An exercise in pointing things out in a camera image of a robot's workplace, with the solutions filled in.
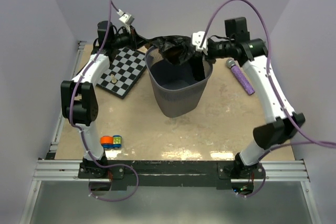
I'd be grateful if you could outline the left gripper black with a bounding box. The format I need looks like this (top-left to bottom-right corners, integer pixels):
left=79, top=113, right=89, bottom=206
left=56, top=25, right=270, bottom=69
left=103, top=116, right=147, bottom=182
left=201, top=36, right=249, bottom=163
left=111, top=25, right=149, bottom=52

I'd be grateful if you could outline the black plastic trash bag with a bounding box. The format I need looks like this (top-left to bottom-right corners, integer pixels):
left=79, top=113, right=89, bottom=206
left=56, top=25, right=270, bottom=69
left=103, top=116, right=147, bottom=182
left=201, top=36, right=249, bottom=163
left=150, top=35, right=205, bottom=81

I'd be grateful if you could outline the grey plastic trash bin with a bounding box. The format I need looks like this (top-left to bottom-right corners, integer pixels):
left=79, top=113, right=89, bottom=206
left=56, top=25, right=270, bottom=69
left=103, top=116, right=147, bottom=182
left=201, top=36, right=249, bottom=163
left=145, top=42, right=213, bottom=118

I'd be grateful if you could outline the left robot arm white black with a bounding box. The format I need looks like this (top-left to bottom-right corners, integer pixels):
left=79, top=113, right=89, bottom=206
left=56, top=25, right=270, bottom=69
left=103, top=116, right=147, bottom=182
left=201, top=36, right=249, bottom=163
left=60, top=20, right=148, bottom=178

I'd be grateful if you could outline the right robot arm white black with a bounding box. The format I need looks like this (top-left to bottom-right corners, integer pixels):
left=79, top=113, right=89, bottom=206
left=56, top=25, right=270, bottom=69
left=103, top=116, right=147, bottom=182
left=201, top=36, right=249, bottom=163
left=191, top=17, right=306, bottom=178

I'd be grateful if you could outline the purple glitter toy microphone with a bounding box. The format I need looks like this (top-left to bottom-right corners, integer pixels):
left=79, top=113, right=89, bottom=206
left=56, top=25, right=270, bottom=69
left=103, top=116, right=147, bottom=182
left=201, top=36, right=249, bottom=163
left=226, top=59, right=255, bottom=95

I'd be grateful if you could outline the black white chessboard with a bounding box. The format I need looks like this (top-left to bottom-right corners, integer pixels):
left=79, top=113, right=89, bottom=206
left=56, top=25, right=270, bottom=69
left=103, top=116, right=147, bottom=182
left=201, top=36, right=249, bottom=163
left=97, top=47, right=146, bottom=99

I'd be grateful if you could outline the beige chess pawn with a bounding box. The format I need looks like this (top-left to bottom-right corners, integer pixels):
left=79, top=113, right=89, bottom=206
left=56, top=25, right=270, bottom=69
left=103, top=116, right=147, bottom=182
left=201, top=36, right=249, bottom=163
left=111, top=74, right=117, bottom=83

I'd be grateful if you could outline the orange blue toy car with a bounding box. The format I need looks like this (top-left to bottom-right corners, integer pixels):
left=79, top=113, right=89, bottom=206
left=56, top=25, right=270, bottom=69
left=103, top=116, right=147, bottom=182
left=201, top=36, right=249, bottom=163
left=100, top=135, right=122, bottom=149

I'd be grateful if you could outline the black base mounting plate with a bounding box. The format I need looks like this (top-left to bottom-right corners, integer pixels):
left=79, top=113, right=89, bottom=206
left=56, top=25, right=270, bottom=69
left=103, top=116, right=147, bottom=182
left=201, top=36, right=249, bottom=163
left=78, top=161, right=266, bottom=191

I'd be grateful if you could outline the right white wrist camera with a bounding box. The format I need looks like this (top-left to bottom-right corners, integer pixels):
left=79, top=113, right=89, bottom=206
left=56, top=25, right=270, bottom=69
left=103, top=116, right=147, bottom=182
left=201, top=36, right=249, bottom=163
left=191, top=31, right=208, bottom=52

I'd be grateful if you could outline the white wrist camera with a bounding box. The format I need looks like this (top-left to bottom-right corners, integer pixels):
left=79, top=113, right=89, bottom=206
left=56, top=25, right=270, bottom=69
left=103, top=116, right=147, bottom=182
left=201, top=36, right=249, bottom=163
left=191, top=31, right=208, bottom=52
left=117, top=9, right=134, bottom=33

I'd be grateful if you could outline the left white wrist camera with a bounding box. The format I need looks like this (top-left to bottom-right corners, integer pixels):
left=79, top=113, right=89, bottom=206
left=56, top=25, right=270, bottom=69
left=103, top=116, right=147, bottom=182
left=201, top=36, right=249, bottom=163
left=117, top=9, right=134, bottom=33

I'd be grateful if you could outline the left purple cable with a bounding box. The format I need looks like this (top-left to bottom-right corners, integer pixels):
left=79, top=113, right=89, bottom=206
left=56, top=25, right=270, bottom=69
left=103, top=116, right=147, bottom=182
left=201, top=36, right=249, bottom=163
left=68, top=0, right=140, bottom=200

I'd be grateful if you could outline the purple cable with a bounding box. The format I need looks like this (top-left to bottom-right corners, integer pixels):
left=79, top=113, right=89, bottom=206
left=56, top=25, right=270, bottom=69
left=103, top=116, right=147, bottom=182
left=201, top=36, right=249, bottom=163
left=201, top=0, right=336, bottom=198
left=68, top=0, right=140, bottom=200

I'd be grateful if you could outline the aluminium left side rail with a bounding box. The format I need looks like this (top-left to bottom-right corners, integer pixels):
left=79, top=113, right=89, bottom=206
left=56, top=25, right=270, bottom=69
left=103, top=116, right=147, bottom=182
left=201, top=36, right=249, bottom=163
left=43, top=40, right=87, bottom=160

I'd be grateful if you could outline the aluminium rail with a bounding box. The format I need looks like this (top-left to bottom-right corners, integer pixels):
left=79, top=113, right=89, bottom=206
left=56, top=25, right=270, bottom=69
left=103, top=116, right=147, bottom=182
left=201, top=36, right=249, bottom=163
left=34, top=159, right=310, bottom=182
left=43, top=40, right=87, bottom=160

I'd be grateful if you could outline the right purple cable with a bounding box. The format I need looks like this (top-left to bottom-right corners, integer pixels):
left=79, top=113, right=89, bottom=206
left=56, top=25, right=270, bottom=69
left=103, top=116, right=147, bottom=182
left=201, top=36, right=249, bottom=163
left=201, top=0, right=336, bottom=198

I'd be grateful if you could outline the aluminium front rail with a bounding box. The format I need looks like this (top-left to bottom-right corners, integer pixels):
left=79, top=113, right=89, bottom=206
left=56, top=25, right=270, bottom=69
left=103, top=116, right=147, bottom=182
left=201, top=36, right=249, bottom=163
left=34, top=159, right=310, bottom=182

